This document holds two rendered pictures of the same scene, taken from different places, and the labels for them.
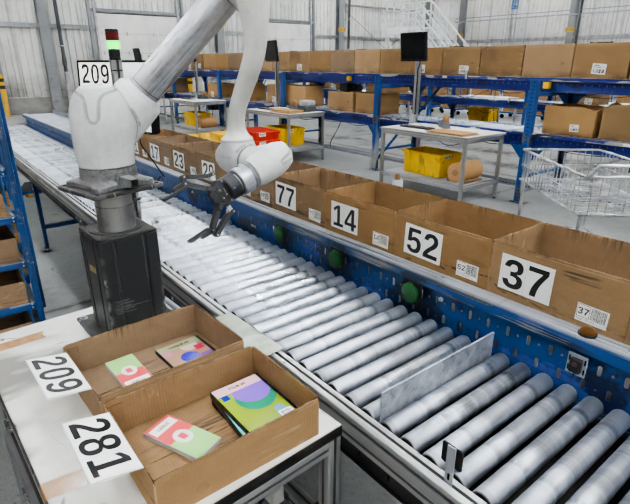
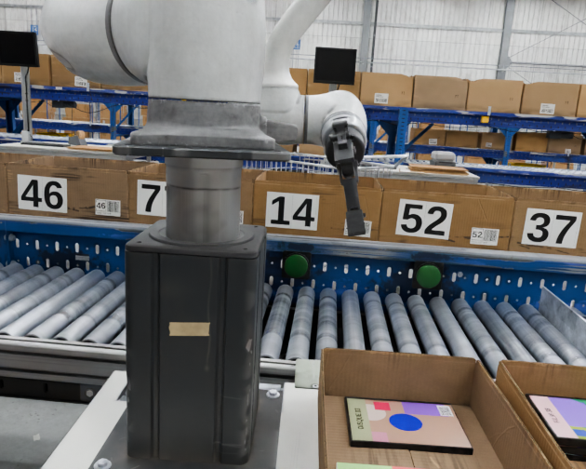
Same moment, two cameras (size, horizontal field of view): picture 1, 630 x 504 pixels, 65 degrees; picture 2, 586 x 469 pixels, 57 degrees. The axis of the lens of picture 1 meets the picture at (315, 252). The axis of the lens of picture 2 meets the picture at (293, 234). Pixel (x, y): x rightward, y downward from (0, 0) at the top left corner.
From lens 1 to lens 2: 1.39 m
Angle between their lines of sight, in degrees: 47
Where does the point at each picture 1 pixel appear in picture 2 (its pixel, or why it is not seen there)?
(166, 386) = (551, 451)
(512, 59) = not seen: hidden behind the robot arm
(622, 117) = not seen: hidden behind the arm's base
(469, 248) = (487, 212)
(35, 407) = not seen: outside the picture
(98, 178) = (244, 121)
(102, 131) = (260, 22)
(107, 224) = (223, 223)
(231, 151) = (290, 101)
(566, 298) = not seen: outside the picture
